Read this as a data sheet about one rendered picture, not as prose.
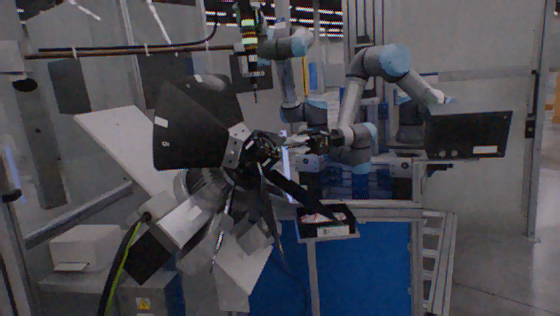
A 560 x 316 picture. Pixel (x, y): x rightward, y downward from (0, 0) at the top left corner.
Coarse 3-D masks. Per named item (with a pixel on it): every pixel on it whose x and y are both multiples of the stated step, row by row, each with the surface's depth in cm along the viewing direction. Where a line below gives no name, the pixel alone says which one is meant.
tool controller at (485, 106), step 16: (432, 112) 131; (448, 112) 129; (464, 112) 127; (480, 112) 125; (496, 112) 124; (512, 112) 123; (432, 128) 131; (448, 128) 130; (464, 128) 129; (480, 128) 128; (496, 128) 127; (432, 144) 134; (448, 144) 133; (464, 144) 132; (480, 144) 130; (496, 144) 129
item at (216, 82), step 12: (180, 84) 112; (192, 84) 114; (204, 84) 115; (216, 84) 117; (228, 84) 119; (192, 96) 111; (204, 96) 113; (216, 96) 114; (228, 96) 116; (216, 108) 111; (228, 108) 112; (240, 108) 114; (228, 120) 111; (240, 120) 111
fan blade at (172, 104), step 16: (160, 96) 82; (176, 96) 86; (160, 112) 81; (176, 112) 84; (192, 112) 88; (208, 112) 93; (160, 128) 80; (176, 128) 84; (192, 128) 87; (208, 128) 91; (224, 128) 96; (160, 144) 79; (176, 144) 83; (192, 144) 87; (208, 144) 91; (224, 144) 96; (160, 160) 79; (176, 160) 83; (192, 160) 88; (208, 160) 92
